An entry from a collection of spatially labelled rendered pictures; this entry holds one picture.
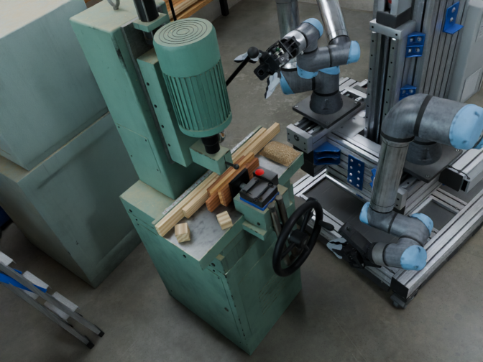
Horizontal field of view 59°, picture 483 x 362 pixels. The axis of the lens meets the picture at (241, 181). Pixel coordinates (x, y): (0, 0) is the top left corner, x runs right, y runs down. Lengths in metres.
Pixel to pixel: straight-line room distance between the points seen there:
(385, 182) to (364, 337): 1.04
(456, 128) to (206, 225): 0.82
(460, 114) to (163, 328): 1.74
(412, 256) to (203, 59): 0.83
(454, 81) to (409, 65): 0.31
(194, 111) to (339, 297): 1.38
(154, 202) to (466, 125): 1.14
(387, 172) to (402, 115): 0.20
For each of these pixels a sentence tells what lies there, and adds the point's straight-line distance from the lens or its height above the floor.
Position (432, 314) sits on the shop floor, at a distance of 2.34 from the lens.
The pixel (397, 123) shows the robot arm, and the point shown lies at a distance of 1.26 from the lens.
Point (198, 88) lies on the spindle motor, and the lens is 1.23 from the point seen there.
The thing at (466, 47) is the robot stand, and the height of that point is 1.06.
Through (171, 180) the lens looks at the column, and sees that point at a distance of 1.67.
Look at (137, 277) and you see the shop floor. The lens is 2.58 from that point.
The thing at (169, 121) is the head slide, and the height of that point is 1.21.
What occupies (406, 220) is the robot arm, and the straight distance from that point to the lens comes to 1.46.
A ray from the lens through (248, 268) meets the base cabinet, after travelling 1.70.
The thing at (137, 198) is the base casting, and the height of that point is 0.80.
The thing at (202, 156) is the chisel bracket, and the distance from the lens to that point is 1.49.
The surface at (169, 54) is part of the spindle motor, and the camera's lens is 1.20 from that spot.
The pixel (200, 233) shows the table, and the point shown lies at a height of 0.90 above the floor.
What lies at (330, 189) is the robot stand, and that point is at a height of 0.21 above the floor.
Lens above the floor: 2.02
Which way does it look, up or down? 45 degrees down
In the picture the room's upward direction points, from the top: 12 degrees counter-clockwise
